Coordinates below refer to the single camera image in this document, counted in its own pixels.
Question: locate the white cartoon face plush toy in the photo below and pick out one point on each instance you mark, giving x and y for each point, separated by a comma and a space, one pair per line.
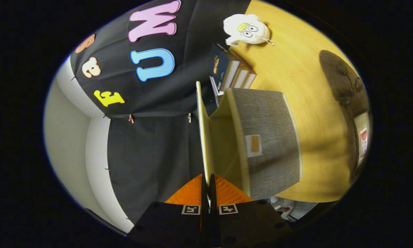
247, 29

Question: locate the brown fuzzy slipper shoe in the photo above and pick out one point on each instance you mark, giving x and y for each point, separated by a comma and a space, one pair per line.
340, 79

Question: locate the brown book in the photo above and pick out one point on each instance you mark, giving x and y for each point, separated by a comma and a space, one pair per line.
246, 74

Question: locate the grey fabric storage box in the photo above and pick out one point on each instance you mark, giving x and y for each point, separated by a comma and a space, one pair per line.
268, 137

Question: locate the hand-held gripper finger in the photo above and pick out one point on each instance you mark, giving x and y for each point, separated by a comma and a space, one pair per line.
213, 220
204, 220

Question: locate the small red clip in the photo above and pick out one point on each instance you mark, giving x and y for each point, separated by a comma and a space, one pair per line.
131, 119

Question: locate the white book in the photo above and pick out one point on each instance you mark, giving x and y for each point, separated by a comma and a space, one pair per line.
215, 89

